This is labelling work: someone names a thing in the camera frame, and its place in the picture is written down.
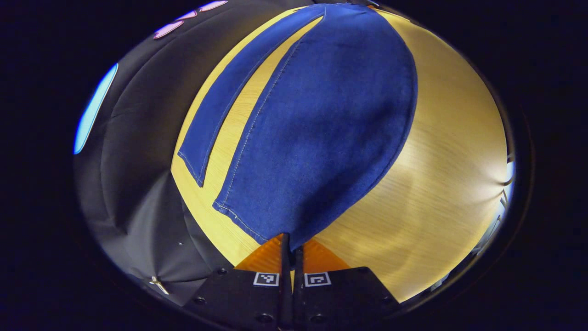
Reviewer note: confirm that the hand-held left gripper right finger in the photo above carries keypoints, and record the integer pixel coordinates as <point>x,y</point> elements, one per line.
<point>299,285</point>

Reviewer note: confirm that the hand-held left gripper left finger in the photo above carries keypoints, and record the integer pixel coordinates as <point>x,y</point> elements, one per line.
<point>286,280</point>

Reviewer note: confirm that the blue denim jeans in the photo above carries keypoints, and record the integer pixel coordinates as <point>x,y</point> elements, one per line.
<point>321,138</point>

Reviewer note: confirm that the white backdrop clip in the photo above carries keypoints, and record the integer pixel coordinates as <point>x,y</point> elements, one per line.
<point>159,285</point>

